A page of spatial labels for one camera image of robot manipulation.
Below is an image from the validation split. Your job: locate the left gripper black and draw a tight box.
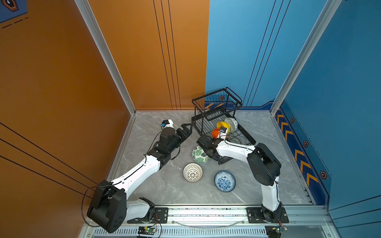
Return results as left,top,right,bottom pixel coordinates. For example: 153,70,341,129
167,122,191,155

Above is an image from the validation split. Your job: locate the orange bowl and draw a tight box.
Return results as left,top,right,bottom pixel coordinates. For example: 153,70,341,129
212,128,220,139

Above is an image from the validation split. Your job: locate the green leaf pattern bowl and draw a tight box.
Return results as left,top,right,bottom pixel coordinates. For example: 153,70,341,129
192,146,210,164

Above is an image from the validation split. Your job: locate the yellow bowl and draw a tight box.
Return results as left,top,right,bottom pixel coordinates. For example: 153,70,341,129
216,122,231,134

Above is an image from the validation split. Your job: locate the black wire dish rack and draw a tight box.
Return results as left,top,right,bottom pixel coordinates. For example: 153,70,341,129
191,87,257,166

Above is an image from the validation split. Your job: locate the green geometric pattern bowl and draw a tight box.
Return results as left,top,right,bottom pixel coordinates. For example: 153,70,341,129
224,118,238,133

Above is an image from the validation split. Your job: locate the white lattice pattern bowl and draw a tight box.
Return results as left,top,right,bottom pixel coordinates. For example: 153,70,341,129
183,163,203,182

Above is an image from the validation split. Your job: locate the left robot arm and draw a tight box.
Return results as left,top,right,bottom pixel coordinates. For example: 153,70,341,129
87,120,192,233

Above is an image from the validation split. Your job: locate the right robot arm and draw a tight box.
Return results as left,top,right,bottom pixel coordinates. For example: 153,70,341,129
197,135,289,223

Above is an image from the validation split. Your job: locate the blue floral pattern bowl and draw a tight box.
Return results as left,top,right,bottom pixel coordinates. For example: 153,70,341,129
214,171,236,192

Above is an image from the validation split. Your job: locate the left green circuit board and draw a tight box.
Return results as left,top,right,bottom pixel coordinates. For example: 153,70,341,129
137,227,157,238

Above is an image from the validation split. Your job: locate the green circuit board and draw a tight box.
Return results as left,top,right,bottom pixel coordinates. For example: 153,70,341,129
265,226,288,238
137,227,157,238

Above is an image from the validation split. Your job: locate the right green circuit board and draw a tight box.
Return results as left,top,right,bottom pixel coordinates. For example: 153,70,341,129
265,226,288,238

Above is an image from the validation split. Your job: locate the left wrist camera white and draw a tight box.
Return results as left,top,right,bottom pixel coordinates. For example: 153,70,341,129
161,120,174,130

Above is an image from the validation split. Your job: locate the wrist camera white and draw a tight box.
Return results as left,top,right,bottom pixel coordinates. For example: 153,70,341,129
161,120,174,130
217,127,229,140

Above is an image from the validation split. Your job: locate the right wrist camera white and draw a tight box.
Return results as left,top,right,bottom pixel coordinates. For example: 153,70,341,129
217,127,229,140

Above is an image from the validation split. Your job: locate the aluminium front rail frame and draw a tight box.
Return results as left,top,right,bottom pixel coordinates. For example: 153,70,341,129
79,205,340,238

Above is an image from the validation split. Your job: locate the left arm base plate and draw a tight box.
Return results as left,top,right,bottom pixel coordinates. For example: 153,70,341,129
127,207,168,224

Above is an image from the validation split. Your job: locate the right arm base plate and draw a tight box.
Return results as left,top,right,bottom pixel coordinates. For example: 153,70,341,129
246,207,289,224

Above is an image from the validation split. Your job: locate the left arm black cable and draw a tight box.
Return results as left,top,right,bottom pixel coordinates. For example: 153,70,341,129
81,130,163,229

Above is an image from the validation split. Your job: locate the left aluminium corner post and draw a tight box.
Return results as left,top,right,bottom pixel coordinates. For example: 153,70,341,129
74,0,136,116

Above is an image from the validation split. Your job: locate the aluminium corner post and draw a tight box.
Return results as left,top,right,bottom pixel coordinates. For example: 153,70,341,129
74,0,136,116
269,0,342,116

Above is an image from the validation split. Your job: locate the right aluminium corner post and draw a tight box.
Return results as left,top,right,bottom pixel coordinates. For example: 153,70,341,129
269,0,342,116

